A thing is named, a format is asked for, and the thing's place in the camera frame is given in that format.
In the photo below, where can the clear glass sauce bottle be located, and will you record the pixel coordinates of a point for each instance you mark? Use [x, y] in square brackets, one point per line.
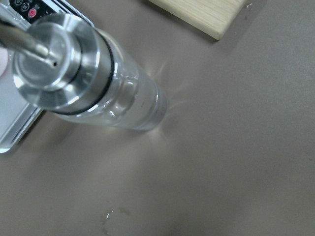
[81, 74]

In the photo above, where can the bamboo cutting board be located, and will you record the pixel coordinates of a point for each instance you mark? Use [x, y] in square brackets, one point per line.
[212, 17]

